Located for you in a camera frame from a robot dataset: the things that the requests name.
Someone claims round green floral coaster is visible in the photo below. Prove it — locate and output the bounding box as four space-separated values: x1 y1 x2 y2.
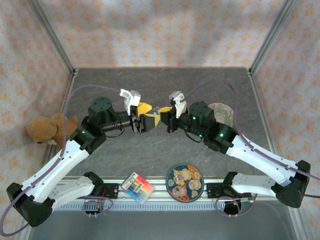
207 102 237 126

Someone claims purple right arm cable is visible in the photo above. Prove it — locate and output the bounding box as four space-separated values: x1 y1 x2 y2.
183 77 320 218

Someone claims thin black gripper wire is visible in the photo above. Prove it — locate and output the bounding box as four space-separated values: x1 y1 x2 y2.
185 131 205 144
104 129 125 138

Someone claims grey metal panel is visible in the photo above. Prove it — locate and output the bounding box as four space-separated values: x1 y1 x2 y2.
26 209 305 240

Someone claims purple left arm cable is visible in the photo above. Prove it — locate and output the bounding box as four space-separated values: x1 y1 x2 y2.
0 84 122 237

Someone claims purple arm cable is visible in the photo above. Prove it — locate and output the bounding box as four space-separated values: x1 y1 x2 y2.
183 77 320 218
0 84 122 237

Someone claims grey slotted cable duct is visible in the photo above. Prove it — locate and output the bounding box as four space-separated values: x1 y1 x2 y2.
39 201 227 211

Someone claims aluminium table side rail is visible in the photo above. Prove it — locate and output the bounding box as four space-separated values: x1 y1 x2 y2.
246 68 278 156
39 69 79 181

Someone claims small black electronics box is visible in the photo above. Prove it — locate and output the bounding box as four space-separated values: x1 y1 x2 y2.
83 201 104 218
223 201 242 217

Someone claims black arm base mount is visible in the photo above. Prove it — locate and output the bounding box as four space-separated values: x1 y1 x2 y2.
101 183 120 200
206 182 225 198

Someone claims aluminium frame post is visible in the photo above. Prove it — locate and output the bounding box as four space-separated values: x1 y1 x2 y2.
26 0 78 76
248 0 301 76

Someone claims aluminium front mounting rail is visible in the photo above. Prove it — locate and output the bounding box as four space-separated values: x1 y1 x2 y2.
48 176 281 202

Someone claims clear box of coloured markers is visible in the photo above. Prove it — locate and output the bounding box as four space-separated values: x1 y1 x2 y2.
120 170 156 205

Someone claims brown teddy bear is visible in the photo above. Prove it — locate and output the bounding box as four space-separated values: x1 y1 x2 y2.
26 113 80 155

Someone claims round blue bear print plate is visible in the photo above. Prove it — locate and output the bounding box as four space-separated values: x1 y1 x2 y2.
165 163 205 203

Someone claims orange patterned white cloth backdrop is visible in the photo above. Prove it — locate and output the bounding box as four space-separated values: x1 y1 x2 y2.
252 0 320 240
37 0 291 69
0 0 75 240

